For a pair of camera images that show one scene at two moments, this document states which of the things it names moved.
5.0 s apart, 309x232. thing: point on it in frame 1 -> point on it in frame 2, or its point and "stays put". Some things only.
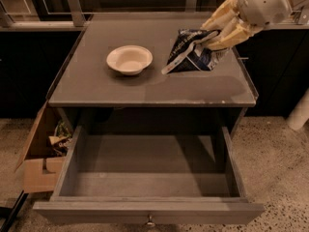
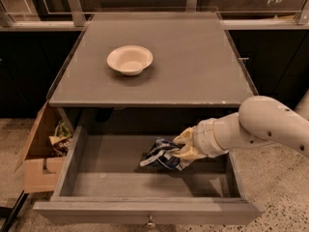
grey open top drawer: (120, 175) stays put
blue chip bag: (189, 53) -> (157, 153)
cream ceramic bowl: (129, 60) stays put
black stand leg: (11, 213) stays put
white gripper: (261, 4) -> (203, 136)
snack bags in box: (61, 139) stays put
